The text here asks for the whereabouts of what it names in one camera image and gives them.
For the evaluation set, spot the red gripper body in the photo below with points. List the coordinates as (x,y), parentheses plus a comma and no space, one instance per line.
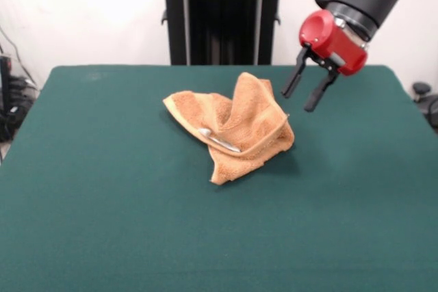
(335,44)

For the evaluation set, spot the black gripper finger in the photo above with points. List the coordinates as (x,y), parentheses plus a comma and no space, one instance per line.
(294,78)
(318,92)

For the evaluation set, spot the orange terry towel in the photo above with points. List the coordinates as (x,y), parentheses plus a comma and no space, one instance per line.
(246,117)

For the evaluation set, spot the black office chair base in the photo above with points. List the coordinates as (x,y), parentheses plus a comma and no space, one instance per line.
(427,100)

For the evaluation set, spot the dark green table cloth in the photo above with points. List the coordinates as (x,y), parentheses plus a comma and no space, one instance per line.
(102,203)

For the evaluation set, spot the black bag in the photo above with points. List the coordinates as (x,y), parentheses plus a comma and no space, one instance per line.
(10,121)

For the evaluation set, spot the black electronics box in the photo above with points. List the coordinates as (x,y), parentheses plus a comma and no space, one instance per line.
(5,80)

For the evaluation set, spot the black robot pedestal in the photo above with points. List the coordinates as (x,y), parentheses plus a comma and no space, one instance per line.
(222,32)

